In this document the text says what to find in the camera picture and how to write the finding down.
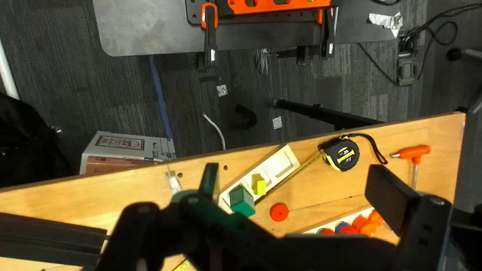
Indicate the yellow block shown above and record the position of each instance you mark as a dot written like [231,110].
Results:
[258,184]

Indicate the black bag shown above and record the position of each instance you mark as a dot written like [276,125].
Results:
[25,145]

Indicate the white shape sorter board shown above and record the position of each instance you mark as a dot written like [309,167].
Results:
[281,163]

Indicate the large green block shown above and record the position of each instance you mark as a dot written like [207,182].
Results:
[243,200]

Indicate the white paper tag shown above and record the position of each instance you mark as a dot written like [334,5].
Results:
[278,122]
[222,90]

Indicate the black floor device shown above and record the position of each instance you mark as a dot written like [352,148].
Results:
[407,60]

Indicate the green mount piece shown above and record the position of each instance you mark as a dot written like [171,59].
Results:
[209,181]

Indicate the silver tape piece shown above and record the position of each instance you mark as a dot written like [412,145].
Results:
[386,21]

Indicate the white pole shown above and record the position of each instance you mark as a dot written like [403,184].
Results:
[8,69]

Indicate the blue floor strip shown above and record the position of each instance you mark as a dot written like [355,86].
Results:
[160,95]

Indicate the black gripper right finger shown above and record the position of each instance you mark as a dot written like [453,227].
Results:
[422,226]

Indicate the black tripod leg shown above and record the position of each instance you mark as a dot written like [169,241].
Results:
[326,115]

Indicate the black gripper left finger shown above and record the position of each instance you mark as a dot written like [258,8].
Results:
[133,235]

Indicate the black yellow tape measure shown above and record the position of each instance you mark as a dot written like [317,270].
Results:
[341,154]

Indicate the white peg board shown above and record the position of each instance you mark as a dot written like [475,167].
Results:
[311,232]

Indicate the grey equipment box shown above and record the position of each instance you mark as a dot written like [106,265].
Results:
[126,151]

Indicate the black metal rail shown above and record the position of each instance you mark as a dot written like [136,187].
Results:
[50,235]

